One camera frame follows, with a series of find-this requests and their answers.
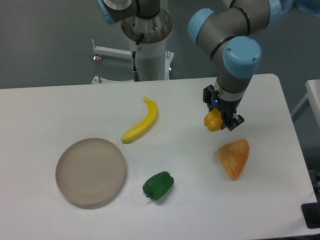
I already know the black cable on pedestal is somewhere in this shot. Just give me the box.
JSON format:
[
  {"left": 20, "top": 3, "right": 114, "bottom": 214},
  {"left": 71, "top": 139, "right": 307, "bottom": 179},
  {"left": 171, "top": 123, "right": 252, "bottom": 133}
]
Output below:
[{"left": 132, "top": 32, "right": 145, "bottom": 82}]

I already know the white side table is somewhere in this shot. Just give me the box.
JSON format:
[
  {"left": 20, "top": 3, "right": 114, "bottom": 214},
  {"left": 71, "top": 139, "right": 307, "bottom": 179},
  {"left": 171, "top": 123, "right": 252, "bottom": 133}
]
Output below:
[{"left": 290, "top": 79, "right": 320, "bottom": 125}]

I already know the orange toy fruit wedge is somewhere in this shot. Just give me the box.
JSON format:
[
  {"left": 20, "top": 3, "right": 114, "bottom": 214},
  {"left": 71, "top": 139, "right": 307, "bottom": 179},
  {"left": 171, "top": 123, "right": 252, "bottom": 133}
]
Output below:
[{"left": 218, "top": 139, "right": 250, "bottom": 181}]

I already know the black device at table edge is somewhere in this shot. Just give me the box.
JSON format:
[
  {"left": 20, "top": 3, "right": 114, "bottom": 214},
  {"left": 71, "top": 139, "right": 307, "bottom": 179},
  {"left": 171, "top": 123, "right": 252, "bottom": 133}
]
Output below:
[{"left": 301, "top": 202, "right": 320, "bottom": 229}]

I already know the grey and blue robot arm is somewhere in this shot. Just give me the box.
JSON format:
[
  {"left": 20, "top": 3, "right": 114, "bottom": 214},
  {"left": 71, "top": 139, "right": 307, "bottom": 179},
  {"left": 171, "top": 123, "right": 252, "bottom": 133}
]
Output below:
[{"left": 97, "top": 0, "right": 282, "bottom": 130}]

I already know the yellow toy banana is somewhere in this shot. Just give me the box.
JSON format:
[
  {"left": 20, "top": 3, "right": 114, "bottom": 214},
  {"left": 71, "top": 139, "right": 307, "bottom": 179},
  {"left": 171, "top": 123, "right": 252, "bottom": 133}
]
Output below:
[{"left": 121, "top": 96, "right": 159, "bottom": 144}]

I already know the green toy pepper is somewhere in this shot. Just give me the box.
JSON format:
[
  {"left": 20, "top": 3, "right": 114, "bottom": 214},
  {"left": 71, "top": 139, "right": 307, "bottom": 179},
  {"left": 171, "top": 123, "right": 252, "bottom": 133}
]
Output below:
[{"left": 142, "top": 171, "right": 175, "bottom": 201}]

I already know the beige round plate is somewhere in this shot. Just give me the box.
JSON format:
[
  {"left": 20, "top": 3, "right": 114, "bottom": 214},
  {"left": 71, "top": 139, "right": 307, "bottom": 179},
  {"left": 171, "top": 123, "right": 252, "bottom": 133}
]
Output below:
[{"left": 55, "top": 138, "right": 127, "bottom": 209}]

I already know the yellow toy pepper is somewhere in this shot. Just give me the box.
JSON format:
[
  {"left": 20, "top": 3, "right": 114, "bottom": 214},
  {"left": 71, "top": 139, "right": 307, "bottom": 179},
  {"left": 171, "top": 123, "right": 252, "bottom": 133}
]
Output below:
[{"left": 203, "top": 108, "right": 223, "bottom": 132}]

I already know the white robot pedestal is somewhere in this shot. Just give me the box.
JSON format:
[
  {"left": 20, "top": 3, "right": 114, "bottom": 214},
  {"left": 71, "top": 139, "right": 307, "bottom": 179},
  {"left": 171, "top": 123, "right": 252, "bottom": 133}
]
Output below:
[{"left": 90, "top": 8, "right": 175, "bottom": 85}]

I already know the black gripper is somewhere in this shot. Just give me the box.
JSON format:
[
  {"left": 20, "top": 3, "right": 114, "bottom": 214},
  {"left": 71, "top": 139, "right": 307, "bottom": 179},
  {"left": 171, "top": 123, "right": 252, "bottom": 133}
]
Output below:
[{"left": 203, "top": 84, "right": 245, "bottom": 131}]

